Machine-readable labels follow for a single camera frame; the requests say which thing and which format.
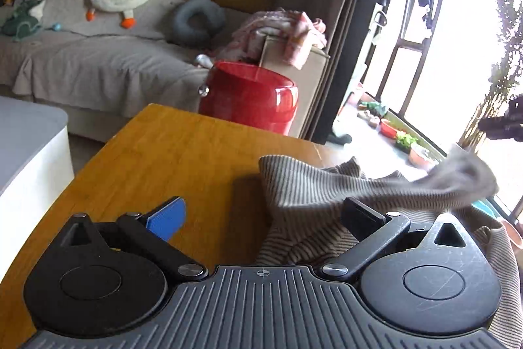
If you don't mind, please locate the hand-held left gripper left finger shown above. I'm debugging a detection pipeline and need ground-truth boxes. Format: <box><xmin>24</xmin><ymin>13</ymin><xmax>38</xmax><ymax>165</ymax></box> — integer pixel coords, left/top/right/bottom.
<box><xmin>61</xmin><ymin>197</ymin><xmax>209</xmax><ymax>285</ymax></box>

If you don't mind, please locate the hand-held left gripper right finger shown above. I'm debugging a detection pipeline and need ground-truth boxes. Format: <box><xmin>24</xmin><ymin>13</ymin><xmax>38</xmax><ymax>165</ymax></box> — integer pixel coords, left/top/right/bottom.
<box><xmin>321</xmin><ymin>197</ymin><xmax>475</xmax><ymax>285</ymax></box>

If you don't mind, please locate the grey striped knit sweater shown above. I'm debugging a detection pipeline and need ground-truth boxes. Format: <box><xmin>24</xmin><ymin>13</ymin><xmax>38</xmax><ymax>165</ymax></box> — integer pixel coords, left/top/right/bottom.
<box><xmin>255</xmin><ymin>144</ymin><xmax>523</xmax><ymax>335</ymax></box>

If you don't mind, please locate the potted palm plant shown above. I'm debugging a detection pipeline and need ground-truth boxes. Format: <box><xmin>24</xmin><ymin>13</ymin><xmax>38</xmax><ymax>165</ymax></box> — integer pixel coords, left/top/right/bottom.
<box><xmin>458</xmin><ymin>0</ymin><xmax>523</xmax><ymax>154</ymax></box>

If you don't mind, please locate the black slipper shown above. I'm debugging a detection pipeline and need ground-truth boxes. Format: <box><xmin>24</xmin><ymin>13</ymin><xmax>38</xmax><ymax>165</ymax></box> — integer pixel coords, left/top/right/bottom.
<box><xmin>326</xmin><ymin>132</ymin><xmax>353</xmax><ymax>146</ymax></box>

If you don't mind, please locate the teal bowl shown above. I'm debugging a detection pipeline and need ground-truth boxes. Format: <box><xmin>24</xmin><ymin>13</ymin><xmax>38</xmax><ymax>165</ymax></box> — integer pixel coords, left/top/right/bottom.
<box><xmin>473</xmin><ymin>200</ymin><xmax>498</xmax><ymax>218</ymax></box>

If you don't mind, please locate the pink metal bowl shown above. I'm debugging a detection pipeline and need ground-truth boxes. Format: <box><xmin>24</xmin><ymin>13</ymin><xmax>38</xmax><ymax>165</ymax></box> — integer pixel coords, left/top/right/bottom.
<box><xmin>409</xmin><ymin>145</ymin><xmax>436</xmax><ymax>170</ymax></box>

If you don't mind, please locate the tray of green seedlings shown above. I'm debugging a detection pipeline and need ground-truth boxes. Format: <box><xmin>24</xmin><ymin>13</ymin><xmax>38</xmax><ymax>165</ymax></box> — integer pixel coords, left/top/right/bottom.
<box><xmin>395</xmin><ymin>131</ymin><xmax>418</xmax><ymax>148</ymax></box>

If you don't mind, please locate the red bowl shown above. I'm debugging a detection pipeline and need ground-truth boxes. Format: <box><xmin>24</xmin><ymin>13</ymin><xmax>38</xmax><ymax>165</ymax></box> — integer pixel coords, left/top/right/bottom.
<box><xmin>380</xmin><ymin>119</ymin><xmax>400</xmax><ymax>138</ymax></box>

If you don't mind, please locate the pink flower pot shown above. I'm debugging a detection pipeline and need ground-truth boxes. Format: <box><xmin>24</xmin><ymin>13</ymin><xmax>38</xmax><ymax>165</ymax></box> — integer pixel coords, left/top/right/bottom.
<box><xmin>499</xmin><ymin>218</ymin><xmax>523</xmax><ymax>248</ymax></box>

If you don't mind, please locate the beige sofa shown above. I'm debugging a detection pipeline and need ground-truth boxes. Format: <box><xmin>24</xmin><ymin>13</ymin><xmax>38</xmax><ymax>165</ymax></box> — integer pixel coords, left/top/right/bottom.
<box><xmin>0</xmin><ymin>0</ymin><xmax>331</xmax><ymax>143</ymax></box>

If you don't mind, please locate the red plastic bucket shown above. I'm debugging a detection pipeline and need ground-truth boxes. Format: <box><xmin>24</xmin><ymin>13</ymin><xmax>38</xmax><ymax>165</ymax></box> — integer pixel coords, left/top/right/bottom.
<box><xmin>198</xmin><ymin>61</ymin><xmax>300</xmax><ymax>136</ymax></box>

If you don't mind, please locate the white cabinet with grey top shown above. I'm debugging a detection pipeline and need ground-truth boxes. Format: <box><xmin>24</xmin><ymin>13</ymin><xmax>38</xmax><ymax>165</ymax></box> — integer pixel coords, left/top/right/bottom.
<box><xmin>0</xmin><ymin>96</ymin><xmax>75</xmax><ymax>281</ymax></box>

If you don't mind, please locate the grey sofa cover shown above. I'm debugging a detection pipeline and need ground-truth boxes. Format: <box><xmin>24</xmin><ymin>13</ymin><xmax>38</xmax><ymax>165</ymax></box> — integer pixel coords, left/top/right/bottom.
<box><xmin>0</xmin><ymin>0</ymin><xmax>256</xmax><ymax>118</ymax></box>

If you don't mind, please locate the brown curtain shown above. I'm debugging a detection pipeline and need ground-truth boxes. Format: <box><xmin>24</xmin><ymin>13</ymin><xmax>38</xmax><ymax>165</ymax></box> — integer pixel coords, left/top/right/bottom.
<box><xmin>301</xmin><ymin>0</ymin><xmax>394</xmax><ymax>142</ymax></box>

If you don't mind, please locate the grey neck pillow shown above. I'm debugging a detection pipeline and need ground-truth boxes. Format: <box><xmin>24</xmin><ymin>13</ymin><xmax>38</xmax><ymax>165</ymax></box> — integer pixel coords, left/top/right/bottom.
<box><xmin>171</xmin><ymin>0</ymin><xmax>227</xmax><ymax>46</ymax></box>

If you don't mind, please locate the pink patterned blanket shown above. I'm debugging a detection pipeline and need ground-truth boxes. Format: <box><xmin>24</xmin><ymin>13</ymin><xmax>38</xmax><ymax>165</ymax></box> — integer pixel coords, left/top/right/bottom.
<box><xmin>223</xmin><ymin>8</ymin><xmax>328</xmax><ymax>70</ymax></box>

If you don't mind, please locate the green plush toy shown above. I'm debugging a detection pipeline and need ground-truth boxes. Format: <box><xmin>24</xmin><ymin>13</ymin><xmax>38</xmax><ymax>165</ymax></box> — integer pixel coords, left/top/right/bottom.
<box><xmin>1</xmin><ymin>0</ymin><xmax>46</xmax><ymax>42</ymax></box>

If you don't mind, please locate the dark window frame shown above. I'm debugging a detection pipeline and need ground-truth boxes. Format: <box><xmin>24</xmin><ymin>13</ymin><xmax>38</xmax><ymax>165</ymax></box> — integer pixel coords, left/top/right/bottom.
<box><xmin>374</xmin><ymin>0</ymin><xmax>452</xmax><ymax>118</ymax></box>

